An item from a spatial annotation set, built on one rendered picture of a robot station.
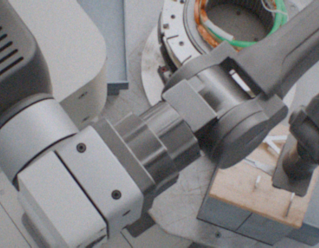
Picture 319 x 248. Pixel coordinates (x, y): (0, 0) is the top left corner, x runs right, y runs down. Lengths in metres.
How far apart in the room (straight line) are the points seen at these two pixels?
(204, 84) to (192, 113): 0.04
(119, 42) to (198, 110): 0.88
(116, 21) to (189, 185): 0.43
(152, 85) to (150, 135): 1.11
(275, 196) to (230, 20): 0.41
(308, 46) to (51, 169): 0.30
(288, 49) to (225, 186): 0.74
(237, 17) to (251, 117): 0.93
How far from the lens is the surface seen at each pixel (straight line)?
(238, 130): 0.79
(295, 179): 1.34
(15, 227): 2.34
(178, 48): 1.58
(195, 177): 1.83
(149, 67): 1.88
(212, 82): 0.81
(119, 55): 1.65
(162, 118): 0.77
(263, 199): 1.54
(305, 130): 1.18
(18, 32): 0.78
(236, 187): 1.54
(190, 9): 1.61
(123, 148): 0.73
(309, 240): 1.79
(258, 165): 1.43
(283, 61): 0.82
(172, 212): 1.80
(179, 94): 0.79
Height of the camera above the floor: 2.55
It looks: 73 degrees down
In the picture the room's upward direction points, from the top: 9 degrees clockwise
